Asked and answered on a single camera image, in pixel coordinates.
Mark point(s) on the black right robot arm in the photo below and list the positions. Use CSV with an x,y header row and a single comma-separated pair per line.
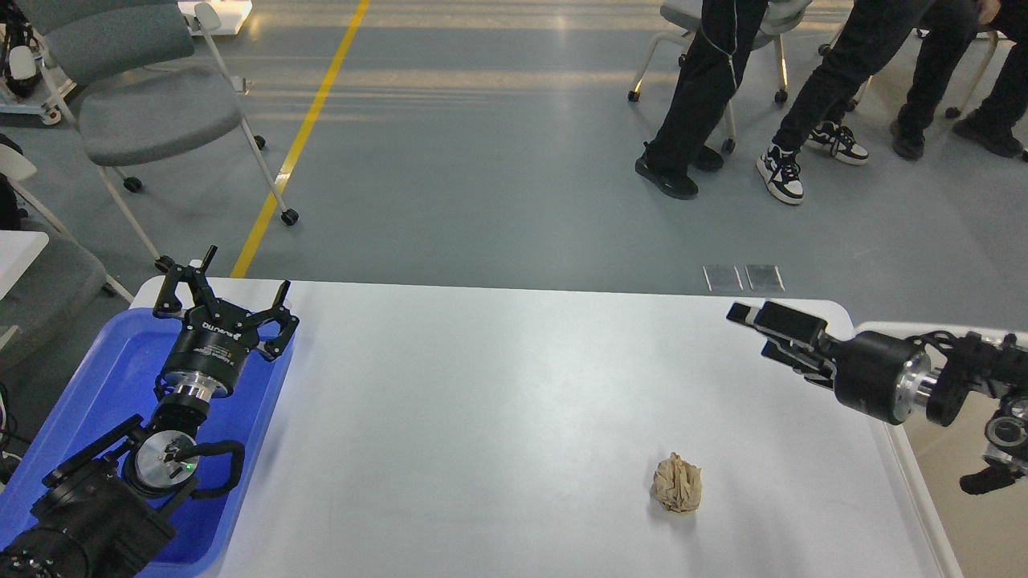
x,y
972,363

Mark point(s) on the white plastic bin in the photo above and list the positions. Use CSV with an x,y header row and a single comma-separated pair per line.
x,y
987,533

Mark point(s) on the white table at left edge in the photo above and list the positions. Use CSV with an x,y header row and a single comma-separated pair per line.
x,y
18,251

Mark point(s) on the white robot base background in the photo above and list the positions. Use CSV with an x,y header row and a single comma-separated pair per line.
x,y
31,82

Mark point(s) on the blue plastic tray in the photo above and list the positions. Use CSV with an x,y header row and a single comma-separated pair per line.
x,y
115,381

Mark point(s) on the person with white sneakers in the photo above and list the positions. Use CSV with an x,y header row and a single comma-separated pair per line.
x,y
873,32

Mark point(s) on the grey rolling chair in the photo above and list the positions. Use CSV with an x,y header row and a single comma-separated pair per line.
x,y
124,122

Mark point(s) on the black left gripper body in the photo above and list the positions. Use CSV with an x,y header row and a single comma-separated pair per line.
x,y
213,345

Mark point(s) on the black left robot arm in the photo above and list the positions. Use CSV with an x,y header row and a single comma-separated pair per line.
x,y
142,467

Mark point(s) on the brown paper ball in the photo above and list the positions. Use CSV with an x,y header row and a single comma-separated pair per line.
x,y
677,485

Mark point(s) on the person in striped black trousers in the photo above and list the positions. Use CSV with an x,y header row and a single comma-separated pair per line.
x,y
715,64

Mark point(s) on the floor socket plate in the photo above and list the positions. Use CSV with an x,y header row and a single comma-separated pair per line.
x,y
764,278
721,279

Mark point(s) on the grey chair at left edge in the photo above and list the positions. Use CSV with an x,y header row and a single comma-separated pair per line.
x,y
59,284

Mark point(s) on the right floor socket plate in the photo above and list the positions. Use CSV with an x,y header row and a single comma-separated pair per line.
x,y
764,278

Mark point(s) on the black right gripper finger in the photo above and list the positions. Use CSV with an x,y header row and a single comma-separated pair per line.
x,y
780,323
816,365

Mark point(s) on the white rolling chair background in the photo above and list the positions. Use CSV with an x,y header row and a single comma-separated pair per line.
x,y
780,18

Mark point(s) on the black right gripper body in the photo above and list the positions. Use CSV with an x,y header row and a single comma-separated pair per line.
x,y
882,376

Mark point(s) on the left floor socket plate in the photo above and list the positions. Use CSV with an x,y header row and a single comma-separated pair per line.
x,y
721,279

